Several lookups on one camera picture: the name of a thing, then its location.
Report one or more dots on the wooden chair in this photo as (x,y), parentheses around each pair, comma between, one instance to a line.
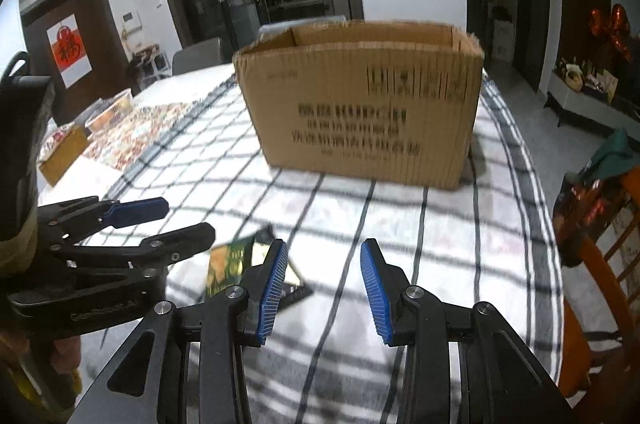
(600,304)

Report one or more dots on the green cloth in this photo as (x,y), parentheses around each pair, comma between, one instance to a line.
(612,158)

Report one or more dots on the floral table mat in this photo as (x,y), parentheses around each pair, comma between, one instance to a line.
(140,128)

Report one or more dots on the person's left hand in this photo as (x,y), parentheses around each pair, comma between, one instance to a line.
(65,354)

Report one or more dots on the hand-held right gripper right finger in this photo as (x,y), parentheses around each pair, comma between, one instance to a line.
(375,296)

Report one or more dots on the checked tablecloth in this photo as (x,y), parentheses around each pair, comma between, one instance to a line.
(350,214)

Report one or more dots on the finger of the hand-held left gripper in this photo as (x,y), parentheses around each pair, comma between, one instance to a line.
(175,242)
(140,209)

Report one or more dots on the small cardboard box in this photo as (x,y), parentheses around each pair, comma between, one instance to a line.
(60,153)

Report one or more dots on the grey chair back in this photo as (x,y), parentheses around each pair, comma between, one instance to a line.
(197,53)

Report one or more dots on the shallow tray basket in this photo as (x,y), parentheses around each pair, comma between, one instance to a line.
(110,108)

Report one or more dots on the green snack packet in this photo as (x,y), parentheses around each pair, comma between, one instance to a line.
(230,264)

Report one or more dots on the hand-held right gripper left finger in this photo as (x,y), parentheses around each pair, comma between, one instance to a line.
(272,299)

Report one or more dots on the white floor box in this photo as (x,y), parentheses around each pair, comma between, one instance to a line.
(502,39)

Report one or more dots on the red and white door poster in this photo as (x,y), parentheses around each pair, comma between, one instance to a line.
(67,51)

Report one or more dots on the red shiny bag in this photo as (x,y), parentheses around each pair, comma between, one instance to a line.
(585,209)

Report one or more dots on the large cardboard box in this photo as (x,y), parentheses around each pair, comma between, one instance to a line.
(360,113)

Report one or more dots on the red bow decoration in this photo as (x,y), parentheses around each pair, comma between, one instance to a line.
(610,28)

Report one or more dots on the small woven basket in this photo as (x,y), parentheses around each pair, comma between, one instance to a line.
(575,76)

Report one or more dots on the white low cabinet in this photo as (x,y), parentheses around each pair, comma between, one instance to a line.
(595,106)

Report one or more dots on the brown wooden door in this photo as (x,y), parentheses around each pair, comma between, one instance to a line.
(105,28)

